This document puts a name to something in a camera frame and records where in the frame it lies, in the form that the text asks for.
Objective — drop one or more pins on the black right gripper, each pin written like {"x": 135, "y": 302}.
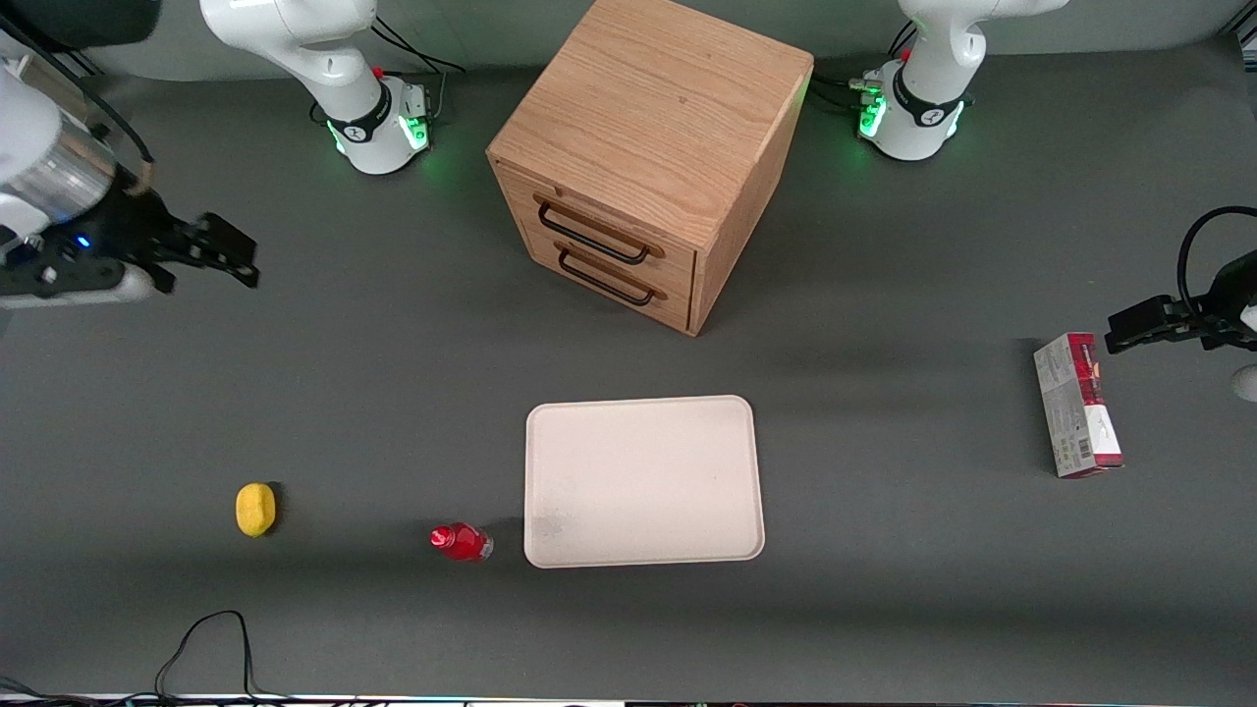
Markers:
{"x": 126, "y": 222}

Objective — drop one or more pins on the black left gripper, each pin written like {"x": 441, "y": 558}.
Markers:
{"x": 1228, "y": 296}

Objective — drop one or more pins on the red coke bottle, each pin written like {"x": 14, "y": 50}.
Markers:
{"x": 462, "y": 541}

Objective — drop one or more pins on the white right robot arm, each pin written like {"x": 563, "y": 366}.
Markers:
{"x": 295, "y": 39}

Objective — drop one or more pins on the beige plastic tray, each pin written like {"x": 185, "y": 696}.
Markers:
{"x": 643, "y": 481}

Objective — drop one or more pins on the grey and red carton box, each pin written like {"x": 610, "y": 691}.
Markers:
{"x": 1075, "y": 403}

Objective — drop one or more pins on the yellow lemon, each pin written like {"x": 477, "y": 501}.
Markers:
{"x": 255, "y": 510}

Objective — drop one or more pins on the wooden drawer cabinet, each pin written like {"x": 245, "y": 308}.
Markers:
{"x": 658, "y": 118}

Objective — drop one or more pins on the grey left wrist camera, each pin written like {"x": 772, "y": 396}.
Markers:
{"x": 1247, "y": 383}

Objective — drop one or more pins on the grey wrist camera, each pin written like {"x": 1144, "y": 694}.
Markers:
{"x": 88, "y": 290}
{"x": 1247, "y": 383}

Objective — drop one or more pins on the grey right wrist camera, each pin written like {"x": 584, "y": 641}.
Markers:
{"x": 88, "y": 290}

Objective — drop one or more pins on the aluminium frame rail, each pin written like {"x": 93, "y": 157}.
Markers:
{"x": 1242, "y": 37}
{"x": 69, "y": 64}

